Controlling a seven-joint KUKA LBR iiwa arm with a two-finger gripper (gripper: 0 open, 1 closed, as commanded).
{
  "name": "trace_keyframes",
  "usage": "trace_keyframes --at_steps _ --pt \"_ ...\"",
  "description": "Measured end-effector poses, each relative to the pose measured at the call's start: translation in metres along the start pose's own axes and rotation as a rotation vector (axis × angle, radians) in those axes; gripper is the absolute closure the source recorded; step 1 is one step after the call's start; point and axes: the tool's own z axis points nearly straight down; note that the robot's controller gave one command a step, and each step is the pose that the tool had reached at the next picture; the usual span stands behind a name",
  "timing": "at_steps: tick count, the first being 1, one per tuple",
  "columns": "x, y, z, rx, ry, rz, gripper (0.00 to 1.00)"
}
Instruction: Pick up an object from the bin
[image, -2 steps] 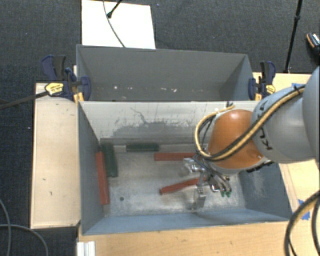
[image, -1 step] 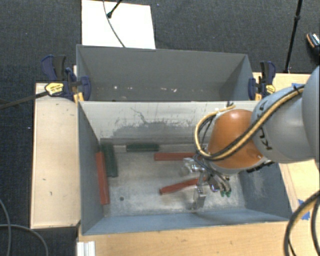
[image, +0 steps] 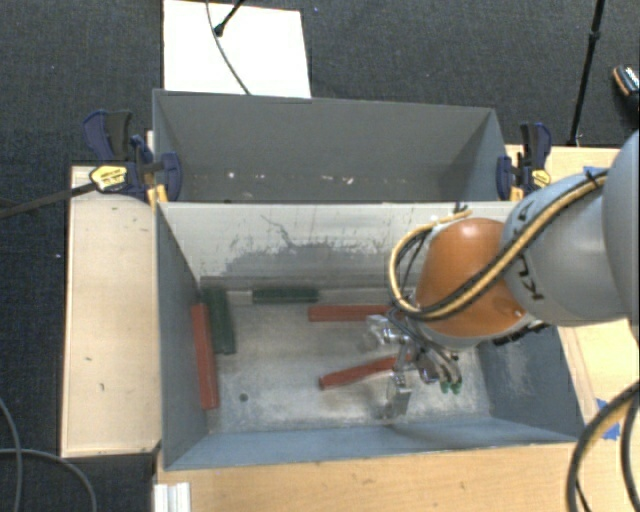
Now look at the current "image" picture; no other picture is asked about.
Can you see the pale wood board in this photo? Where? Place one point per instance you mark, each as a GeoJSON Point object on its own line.
{"type": "Point", "coordinates": [112, 310]}

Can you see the dark green flat block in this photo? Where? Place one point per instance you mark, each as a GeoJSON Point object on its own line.
{"type": "Point", "coordinates": [285, 295]}
{"type": "Point", "coordinates": [222, 320]}

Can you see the red-brown flat block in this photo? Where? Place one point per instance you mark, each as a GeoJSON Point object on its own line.
{"type": "Point", "coordinates": [357, 374]}
{"type": "Point", "coordinates": [205, 357]}
{"type": "Point", "coordinates": [345, 313]}

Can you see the grey metal bin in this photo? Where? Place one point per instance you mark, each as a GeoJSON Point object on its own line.
{"type": "Point", "coordinates": [310, 250]}

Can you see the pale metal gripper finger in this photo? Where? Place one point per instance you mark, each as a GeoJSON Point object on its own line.
{"type": "Point", "coordinates": [376, 331]}
{"type": "Point", "coordinates": [399, 397]}

